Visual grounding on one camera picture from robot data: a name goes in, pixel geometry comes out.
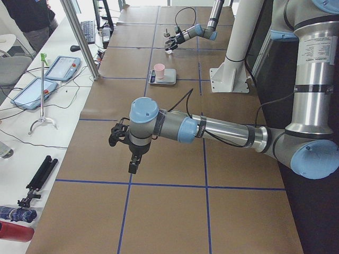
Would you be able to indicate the aluminium frame post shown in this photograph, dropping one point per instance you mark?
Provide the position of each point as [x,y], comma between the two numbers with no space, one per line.
[76,28]

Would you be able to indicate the blue teach pendant far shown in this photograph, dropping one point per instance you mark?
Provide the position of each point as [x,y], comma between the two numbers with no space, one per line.
[63,68]

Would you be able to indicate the blue teach pendant near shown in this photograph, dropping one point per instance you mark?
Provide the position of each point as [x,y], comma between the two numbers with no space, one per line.
[30,97]

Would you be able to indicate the brown paper table cover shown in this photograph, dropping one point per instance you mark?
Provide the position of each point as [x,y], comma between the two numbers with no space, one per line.
[202,197]

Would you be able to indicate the red water bottle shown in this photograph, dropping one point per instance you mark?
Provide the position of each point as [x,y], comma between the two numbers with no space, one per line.
[14,232]

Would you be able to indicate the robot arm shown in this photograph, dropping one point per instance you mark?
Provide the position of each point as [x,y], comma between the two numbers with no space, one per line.
[196,30]
[305,145]

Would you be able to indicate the pink cup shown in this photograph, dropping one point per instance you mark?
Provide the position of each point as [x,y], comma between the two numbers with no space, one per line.
[159,69]

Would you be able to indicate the metal reacher grabber tool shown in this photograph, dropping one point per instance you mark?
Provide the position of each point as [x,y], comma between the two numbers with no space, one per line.
[42,118]

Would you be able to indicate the grey water bottle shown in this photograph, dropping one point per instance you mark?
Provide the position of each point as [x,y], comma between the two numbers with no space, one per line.
[5,151]

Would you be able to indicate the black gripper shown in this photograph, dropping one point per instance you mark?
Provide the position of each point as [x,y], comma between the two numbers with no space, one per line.
[138,150]
[179,38]

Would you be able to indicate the black keyboard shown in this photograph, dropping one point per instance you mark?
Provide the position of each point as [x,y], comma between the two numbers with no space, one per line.
[88,30]

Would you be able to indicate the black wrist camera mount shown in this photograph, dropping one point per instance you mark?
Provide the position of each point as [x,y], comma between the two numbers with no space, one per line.
[119,133]

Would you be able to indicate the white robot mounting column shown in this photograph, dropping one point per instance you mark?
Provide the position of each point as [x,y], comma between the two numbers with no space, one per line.
[231,76]

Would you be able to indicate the standing person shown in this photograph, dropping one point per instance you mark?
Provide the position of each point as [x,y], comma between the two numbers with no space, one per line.
[35,19]

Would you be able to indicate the black computer mouse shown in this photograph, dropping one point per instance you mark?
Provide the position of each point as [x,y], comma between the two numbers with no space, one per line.
[74,48]

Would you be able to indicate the black folded tripod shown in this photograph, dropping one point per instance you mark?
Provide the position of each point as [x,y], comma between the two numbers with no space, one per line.
[38,181]

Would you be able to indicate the blue teach pendant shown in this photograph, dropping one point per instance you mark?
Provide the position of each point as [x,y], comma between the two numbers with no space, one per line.
[30,97]
[63,68]

